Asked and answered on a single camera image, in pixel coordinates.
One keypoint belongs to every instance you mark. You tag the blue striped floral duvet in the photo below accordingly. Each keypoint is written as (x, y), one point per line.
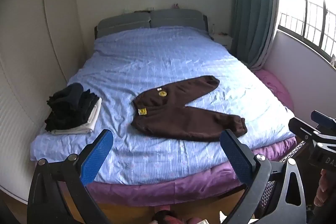
(157, 61)

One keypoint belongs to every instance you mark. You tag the teal curtain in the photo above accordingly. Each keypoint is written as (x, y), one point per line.
(252, 8)

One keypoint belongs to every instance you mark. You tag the pink fuzzy cloth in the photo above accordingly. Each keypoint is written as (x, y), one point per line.
(168, 219)

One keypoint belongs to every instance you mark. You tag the white wardrobe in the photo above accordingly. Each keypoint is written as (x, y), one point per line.
(31, 43)

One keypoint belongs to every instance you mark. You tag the stack of dark folded clothes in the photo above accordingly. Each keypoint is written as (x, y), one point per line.
(69, 106)

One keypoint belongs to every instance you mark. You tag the grey headboard cushion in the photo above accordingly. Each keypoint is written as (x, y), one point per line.
(123, 23)
(177, 18)

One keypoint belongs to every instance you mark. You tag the window with metal railing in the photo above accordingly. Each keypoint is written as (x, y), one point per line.
(312, 11)

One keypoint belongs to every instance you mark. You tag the dark brown pants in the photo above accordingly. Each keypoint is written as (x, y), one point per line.
(181, 113)

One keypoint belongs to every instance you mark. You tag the purple bed sheet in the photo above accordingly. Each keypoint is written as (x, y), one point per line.
(162, 192)

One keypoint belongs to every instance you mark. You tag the white nightstand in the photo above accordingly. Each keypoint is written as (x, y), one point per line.
(223, 40)

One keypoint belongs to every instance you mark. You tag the white folded cloth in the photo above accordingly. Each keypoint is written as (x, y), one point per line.
(86, 124)

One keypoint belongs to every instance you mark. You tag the pink blanket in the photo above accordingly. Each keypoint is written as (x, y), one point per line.
(275, 87)

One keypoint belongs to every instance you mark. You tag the person's right hand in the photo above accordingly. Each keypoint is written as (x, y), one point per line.
(321, 190)

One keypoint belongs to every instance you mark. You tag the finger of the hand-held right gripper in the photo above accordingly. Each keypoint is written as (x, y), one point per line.
(324, 119)
(305, 132)

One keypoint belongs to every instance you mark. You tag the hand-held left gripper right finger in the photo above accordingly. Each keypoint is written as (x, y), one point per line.
(236, 159)

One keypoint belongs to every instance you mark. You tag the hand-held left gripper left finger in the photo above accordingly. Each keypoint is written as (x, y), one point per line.
(97, 157)

